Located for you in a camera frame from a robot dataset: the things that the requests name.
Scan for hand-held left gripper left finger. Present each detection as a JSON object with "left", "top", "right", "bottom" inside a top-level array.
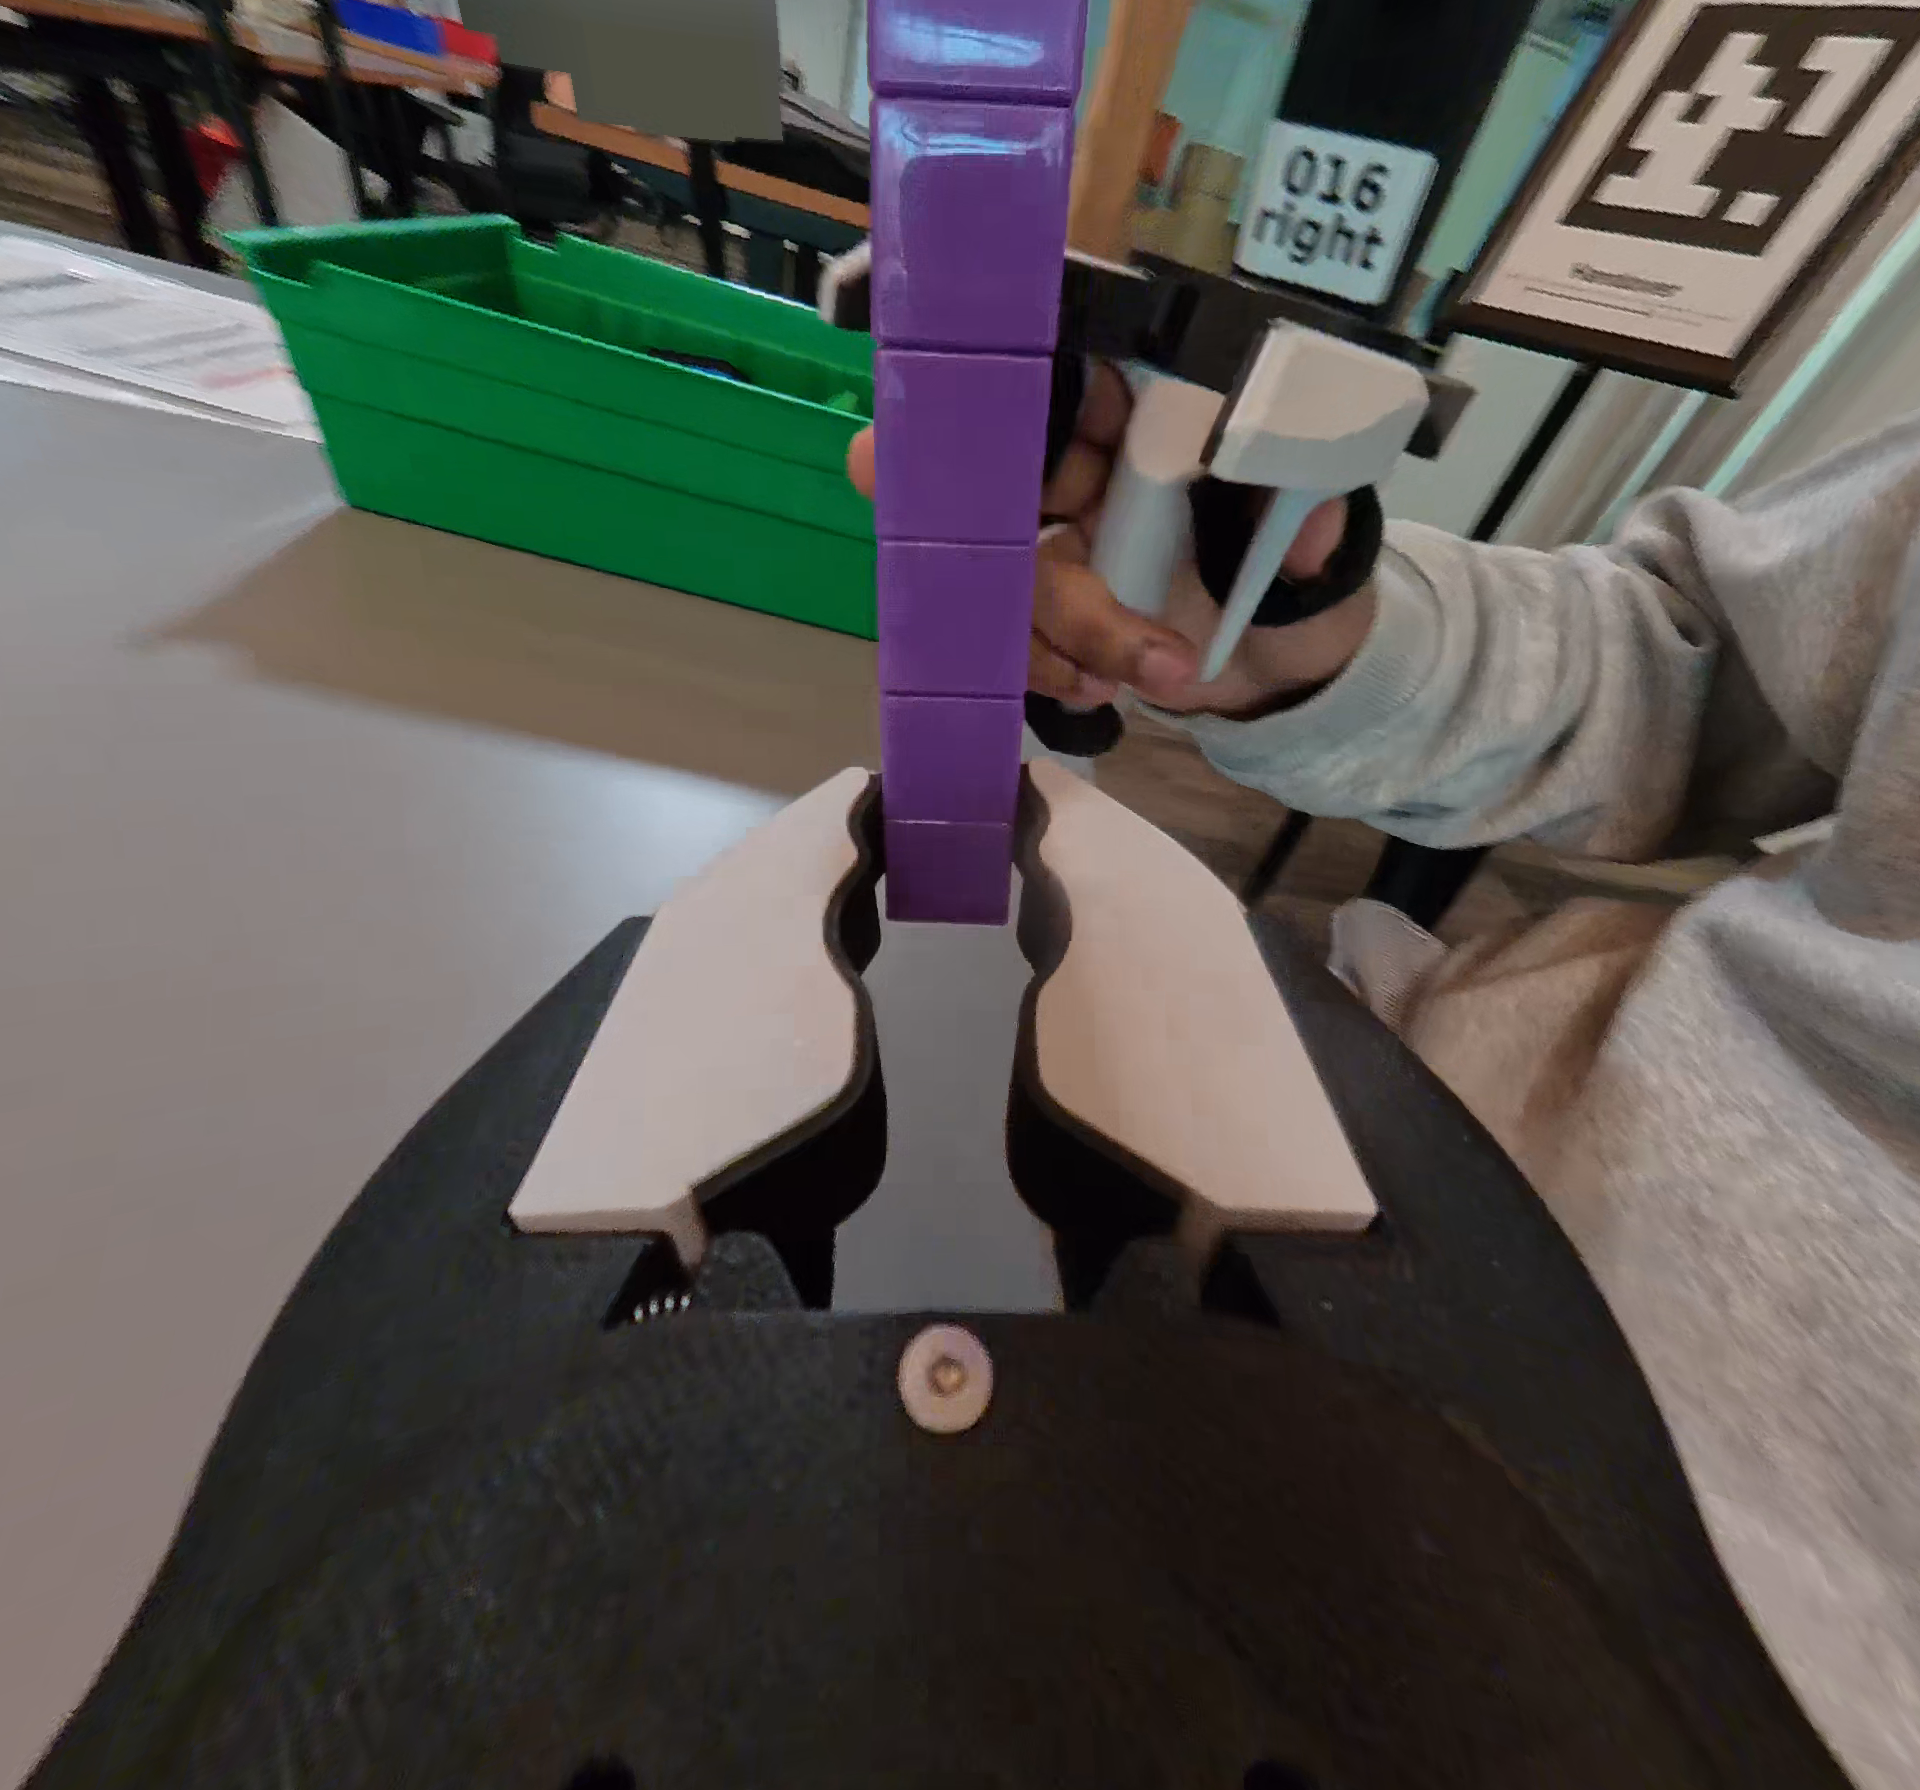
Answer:
[{"left": 510, "top": 767, "right": 888, "bottom": 1265}]

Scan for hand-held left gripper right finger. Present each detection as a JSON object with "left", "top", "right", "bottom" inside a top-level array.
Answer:
[{"left": 1009, "top": 759, "right": 1383, "bottom": 1277}]

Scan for purple block bar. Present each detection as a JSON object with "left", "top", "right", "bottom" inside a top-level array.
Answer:
[{"left": 864, "top": 0, "right": 1103, "bottom": 927}]

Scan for green storage bin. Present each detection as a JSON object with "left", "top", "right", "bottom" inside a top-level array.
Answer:
[{"left": 225, "top": 215, "right": 878, "bottom": 641}]

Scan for person's right forearm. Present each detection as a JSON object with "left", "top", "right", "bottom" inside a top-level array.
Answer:
[{"left": 1161, "top": 417, "right": 1920, "bottom": 869}]

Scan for person's right hand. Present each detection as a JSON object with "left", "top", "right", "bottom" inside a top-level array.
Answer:
[{"left": 844, "top": 358, "right": 1373, "bottom": 728}]

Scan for wooden table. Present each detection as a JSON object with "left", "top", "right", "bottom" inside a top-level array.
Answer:
[{"left": 532, "top": 96, "right": 874, "bottom": 276}]

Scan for person's beige pants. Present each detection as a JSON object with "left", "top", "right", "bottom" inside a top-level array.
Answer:
[{"left": 1326, "top": 853, "right": 1712, "bottom": 1177}]

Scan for framed marker sign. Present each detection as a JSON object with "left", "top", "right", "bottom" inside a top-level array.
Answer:
[{"left": 1448, "top": 0, "right": 1920, "bottom": 398}]

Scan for printed paper sheet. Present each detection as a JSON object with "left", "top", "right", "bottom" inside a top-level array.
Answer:
[{"left": 0, "top": 238, "right": 324, "bottom": 442}]

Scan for wooden workbench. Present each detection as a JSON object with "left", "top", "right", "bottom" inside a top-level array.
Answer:
[{"left": 0, "top": 0, "right": 498, "bottom": 262}]

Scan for wooden post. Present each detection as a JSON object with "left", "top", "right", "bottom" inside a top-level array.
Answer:
[{"left": 1069, "top": 0, "right": 1231, "bottom": 262}]

